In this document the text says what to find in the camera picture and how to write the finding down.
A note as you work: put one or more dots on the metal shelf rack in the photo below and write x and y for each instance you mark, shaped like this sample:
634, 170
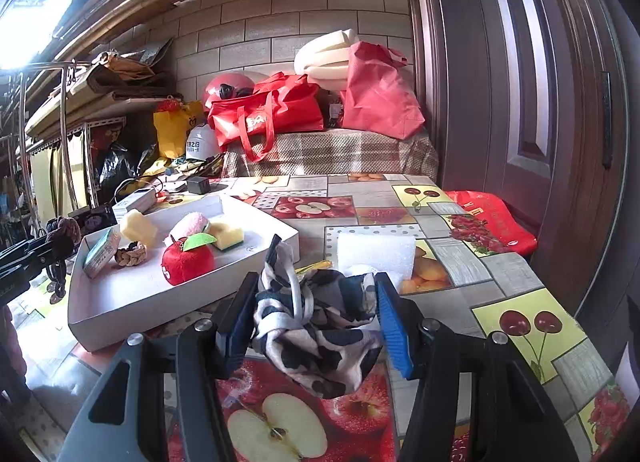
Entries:
69, 116

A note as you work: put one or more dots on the black charger block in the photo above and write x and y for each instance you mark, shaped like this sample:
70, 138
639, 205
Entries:
198, 185

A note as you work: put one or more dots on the brown braided knot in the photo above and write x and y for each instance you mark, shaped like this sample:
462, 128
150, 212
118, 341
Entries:
133, 255

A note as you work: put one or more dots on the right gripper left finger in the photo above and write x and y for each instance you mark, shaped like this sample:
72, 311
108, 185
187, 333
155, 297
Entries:
206, 352

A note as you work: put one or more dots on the yellow plastic bag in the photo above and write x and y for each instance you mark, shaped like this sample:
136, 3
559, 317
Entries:
173, 121

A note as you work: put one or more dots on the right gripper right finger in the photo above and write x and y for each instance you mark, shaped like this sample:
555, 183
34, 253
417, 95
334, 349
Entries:
426, 351

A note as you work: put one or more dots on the red tote bag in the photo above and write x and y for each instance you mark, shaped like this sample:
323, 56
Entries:
280, 104

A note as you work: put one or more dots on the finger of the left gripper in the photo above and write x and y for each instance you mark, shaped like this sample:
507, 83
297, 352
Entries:
22, 263

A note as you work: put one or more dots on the white cardboard box tray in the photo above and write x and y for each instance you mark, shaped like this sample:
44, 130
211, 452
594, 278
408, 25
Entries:
123, 300

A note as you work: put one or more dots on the fruit pattern tablecloth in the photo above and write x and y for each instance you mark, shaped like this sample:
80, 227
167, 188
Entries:
402, 225

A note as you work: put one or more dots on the plaid covered bench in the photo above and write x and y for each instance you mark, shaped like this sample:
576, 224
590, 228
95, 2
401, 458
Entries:
337, 152

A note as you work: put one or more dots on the cream foam rolls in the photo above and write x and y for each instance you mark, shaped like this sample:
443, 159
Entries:
325, 59

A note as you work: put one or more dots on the pink plush pad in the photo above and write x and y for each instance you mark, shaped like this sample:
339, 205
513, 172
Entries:
192, 223

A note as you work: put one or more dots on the black white patterned cloth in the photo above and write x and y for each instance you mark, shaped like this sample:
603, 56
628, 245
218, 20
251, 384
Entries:
316, 329

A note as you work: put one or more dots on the dark wooden door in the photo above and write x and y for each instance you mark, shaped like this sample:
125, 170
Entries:
537, 102

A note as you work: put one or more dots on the red paper bag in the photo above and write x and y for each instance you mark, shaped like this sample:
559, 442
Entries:
377, 99

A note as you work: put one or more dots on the blue purple braided knot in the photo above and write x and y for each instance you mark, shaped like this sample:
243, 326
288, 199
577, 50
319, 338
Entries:
65, 235

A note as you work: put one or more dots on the red helmet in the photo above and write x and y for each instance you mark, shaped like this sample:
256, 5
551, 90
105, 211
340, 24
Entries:
227, 86

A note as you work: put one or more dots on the white foam block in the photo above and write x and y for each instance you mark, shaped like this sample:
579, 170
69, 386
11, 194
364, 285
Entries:
374, 253

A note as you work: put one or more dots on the flat red bag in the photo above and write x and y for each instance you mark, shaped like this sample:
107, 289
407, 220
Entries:
488, 226

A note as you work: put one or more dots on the red plush apple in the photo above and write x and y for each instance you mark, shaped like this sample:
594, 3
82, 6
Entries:
188, 258

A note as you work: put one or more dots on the white power bank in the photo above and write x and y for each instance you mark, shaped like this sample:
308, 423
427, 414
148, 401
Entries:
141, 200

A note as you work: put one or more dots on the teal tissue pack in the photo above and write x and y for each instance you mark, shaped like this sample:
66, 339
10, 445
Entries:
101, 252

